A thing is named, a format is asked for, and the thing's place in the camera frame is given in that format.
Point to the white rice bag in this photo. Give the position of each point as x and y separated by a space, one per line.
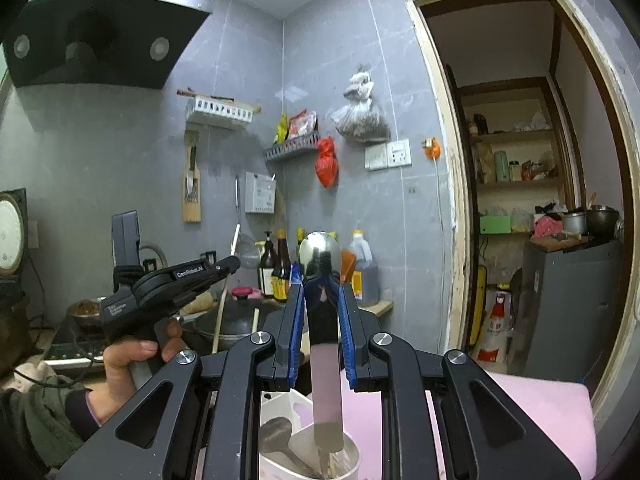
496 330

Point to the wooden chopping board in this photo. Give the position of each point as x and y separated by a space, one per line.
560 243

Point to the yellow bag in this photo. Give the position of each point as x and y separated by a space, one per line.
480 305

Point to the red plastic bag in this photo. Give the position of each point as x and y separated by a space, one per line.
326 165

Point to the white plastic utensil holder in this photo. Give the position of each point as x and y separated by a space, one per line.
285 402

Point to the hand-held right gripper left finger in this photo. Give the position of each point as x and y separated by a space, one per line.
296 320

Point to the grey metal spoon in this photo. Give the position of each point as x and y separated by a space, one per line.
275 435

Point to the pink cloth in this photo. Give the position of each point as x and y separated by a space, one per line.
546 227

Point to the grey cabinet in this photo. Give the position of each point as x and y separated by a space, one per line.
570 310

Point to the small metal pot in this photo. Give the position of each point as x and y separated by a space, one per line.
575 224

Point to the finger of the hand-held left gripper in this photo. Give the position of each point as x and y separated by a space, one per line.
220 270

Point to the black range hood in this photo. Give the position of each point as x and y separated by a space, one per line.
100 35

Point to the person's left hand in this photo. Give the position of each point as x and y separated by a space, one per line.
122 380

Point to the red snack packet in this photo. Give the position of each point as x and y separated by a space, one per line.
302 124

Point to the pink floral tablecloth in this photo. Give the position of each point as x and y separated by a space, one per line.
550 420

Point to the white plastic wall basket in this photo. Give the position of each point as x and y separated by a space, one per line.
217 109

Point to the stainless steel spoon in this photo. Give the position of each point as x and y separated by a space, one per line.
325 360

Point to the orange cap sauce bottle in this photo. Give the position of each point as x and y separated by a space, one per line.
282 270

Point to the black pot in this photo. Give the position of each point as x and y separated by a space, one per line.
602 222

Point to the green white canister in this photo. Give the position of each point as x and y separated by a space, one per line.
501 166

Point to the wooden knife holder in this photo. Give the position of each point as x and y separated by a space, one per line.
191 210

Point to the wooden shelf unit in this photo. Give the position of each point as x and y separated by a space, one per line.
520 187

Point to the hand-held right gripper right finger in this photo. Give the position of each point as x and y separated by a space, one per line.
348 330

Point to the green box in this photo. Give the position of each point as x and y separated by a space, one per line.
496 225

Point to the person's left forearm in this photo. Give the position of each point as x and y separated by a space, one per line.
45 420

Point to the grey wall shelf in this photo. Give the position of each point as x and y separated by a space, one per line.
292 149

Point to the induction cooker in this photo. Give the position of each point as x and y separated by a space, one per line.
70 347

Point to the orange plug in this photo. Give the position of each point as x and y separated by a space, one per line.
432 148

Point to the metal mesh strainer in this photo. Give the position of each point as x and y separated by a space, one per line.
248 249

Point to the yellow snack packet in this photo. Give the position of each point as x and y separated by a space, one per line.
281 129

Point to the large cooking oil bottle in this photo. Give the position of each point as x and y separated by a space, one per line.
364 270

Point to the kitchen knife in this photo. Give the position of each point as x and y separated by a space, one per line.
190 175

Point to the white wall box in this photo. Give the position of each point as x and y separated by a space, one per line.
260 192

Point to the black cap sauce bottle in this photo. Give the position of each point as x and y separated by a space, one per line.
267 267

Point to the metal pot with food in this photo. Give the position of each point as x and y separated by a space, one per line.
87 310

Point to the wooden door frame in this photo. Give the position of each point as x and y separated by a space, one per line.
450 160

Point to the dark filled plastic bag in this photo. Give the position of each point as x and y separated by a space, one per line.
361 122

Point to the white wall socket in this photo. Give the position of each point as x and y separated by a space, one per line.
387 155

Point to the wooden kitchen counter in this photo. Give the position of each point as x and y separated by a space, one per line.
380 307

